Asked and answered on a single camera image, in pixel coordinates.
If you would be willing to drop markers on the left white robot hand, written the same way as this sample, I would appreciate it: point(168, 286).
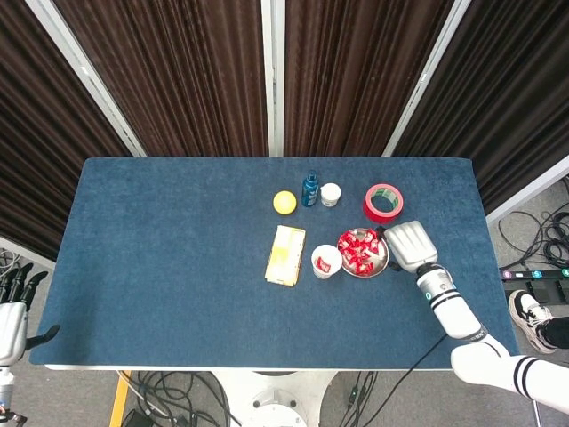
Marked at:
point(11, 329)

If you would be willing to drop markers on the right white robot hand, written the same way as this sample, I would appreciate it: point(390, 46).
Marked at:
point(411, 247)

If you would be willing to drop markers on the red candies heap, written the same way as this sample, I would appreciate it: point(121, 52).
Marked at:
point(355, 251)

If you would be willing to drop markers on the red candy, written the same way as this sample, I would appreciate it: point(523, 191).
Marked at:
point(323, 265)

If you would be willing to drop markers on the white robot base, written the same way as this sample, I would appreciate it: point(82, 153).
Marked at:
point(275, 396)

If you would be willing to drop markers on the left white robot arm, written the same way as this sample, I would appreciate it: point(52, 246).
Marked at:
point(5, 384)

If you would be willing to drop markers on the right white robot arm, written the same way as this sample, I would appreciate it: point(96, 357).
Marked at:
point(455, 313)

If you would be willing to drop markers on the silver metal plate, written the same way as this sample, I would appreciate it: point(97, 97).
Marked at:
point(378, 264)

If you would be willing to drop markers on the white paper cup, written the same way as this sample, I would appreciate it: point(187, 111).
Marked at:
point(326, 276)

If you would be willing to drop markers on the red tape roll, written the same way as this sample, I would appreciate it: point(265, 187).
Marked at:
point(369, 209)

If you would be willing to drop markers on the small white jar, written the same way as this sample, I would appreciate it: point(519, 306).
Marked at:
point(330, 195)

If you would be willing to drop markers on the blue spray bottle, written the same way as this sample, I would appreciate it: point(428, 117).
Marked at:
point(309, 193)

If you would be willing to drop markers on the black power strip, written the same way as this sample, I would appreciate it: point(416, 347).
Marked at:
point(533, 273)

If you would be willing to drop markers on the yellow bar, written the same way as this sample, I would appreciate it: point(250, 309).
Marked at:
point(119, 398)

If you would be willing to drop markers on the yellow ball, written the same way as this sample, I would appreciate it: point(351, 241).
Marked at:
point(284, 202)

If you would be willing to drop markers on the white and black sneaker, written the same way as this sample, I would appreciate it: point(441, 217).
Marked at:
point(529, 318)

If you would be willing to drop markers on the black floor box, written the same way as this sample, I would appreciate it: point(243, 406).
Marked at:
point(549, 291)

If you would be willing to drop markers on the black trouser leg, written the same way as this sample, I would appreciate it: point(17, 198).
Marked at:
point(559, 333)

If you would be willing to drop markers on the brown pleated curtain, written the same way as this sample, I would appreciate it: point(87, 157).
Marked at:
point(178, 66)
point(355, 66)
point(511, 89)
point(44, 155)

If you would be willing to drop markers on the blue table cloth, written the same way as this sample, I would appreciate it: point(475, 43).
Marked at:
point(178, 267)

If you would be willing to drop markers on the white table frame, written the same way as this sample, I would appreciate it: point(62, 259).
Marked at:
point(222, 368)

